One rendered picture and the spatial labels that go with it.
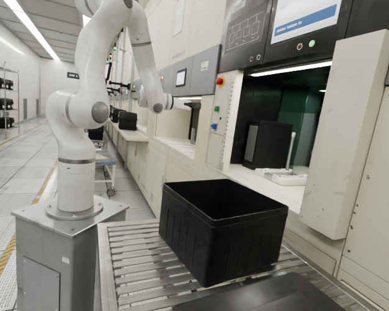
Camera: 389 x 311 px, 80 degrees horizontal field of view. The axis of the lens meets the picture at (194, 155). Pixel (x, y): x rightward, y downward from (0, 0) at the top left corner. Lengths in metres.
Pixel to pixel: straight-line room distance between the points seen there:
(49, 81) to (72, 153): 13.69
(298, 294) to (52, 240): 0.71
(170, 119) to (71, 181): 1.94
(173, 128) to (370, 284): 2.31
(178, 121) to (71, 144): 1.98
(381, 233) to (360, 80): 0.38
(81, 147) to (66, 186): 0.14
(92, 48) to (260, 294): 0.83
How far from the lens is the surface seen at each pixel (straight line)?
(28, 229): 0.98
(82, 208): 0.93
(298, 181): 1.27
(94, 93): 0.83
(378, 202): 0.74
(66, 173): 0.89
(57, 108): 0.89
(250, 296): 0.48
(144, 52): 1.11
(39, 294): 1.06
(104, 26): 0.92
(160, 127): 2.68
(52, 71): 14.54
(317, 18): 0.95
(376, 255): 0.77
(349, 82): 0.74
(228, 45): 1.37
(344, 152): 0.72
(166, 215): 0.73
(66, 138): 0.89
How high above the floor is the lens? 1.16
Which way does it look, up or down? 10 degrees down
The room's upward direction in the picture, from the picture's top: 7 degrees clockwise
